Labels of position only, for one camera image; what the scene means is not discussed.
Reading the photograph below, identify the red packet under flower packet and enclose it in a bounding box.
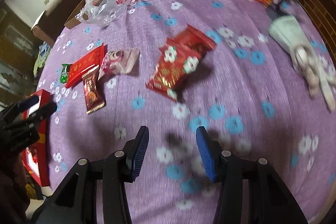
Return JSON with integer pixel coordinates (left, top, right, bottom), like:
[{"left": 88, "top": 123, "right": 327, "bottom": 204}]
[{"left": 167, "top": 24, "right": 216, "bottom": 57}]

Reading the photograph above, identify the small black stand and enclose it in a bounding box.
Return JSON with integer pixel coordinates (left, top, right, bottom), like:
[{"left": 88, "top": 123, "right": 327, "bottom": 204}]
[{"left": 266, "top": 0, "right": 290, "bottom": 21}]

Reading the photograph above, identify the large red snack packet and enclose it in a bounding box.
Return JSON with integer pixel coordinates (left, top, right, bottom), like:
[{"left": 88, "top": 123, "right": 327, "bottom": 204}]
[{"left": 65, "top": 44, "right": 105, "bottom": 89}]

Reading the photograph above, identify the purple floral tablecloth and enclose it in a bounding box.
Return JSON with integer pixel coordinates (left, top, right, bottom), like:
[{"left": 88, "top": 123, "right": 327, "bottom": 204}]
[{"left": 39, "top": 0, "right": 335, "bottom": 223}]

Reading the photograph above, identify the brown cardboard snack tray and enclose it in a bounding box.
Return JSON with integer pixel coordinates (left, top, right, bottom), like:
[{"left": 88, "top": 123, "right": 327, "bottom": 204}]
[{"left": 64, "top": 0, "right": 85, "bottom": 30}]

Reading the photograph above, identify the pink white snack packet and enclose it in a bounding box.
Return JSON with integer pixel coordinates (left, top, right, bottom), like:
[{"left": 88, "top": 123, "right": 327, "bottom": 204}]
[{"left": 98, "top": 48, "right": 140, "bottom": 80}]

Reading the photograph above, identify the red white gift box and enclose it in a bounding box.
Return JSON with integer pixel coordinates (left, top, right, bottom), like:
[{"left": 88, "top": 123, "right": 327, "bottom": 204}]
[{"left": 22, "top": 89, "right": 51, "bottom": 187}]

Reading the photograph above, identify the green patterned blanket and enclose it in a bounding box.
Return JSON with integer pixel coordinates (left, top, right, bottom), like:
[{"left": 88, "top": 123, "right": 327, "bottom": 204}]
[{"left": 33, "top": 42, "right": 51, "bottom": 78}]

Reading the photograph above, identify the white work glove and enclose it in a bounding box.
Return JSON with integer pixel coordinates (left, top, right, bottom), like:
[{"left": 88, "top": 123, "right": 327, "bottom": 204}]
[{"left": 268, "top": 16, "right": 335, "bottom": 112}]

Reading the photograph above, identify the green snack packet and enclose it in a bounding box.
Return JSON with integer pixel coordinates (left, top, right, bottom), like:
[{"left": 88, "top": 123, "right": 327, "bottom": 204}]
[{"left": 60, "top": 64, "right": 72, "bottom": 84}]

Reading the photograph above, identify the dark brown cake packet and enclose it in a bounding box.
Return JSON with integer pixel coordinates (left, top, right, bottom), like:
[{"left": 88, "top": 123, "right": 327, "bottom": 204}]
[{"left": 82, "top": 65, "right": 105, "bottom": 115}]

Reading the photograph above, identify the person's hand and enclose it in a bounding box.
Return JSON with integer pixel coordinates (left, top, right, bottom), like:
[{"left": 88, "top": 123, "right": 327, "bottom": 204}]
[{"left": 1, "top": 154, "right": 30, "bottom": 223}]

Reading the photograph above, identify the brown armchair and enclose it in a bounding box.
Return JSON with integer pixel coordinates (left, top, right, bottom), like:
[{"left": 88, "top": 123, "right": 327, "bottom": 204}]
[{"left": 31, "top": 0, "right": 82, "bottom": 46}]

